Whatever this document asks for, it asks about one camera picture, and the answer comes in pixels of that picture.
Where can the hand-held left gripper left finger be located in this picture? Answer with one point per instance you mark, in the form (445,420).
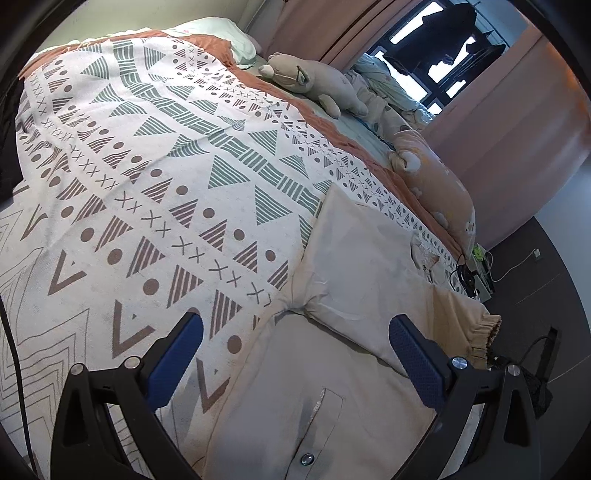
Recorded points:
(178,360)

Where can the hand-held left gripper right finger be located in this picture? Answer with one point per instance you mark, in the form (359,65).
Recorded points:
(415,360)

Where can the beige jacket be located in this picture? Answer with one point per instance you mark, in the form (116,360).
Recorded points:
(351,258)

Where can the power strip with green plug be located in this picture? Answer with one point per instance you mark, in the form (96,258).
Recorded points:
(485,284)

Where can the small green item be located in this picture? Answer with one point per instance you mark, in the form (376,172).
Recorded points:
(476,253)

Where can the peach printed pillow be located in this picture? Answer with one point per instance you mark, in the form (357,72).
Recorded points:
(438,184)

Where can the geometric patterned blanket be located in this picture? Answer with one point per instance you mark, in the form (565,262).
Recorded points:
(138,184)

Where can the pink curtain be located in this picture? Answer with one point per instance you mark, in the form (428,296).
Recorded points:
(517,129)
(323,27)

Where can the dark cloth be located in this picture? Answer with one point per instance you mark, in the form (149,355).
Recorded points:
(9,138)

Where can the pile of light bedding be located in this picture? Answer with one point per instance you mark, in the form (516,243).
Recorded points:
(383,83)

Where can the grey plush toy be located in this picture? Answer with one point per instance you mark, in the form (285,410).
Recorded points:
(318,83)

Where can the white pillow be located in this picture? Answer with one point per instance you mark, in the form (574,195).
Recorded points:
(231,41)

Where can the black hanging garment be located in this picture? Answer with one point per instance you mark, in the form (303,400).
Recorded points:
(438,37)

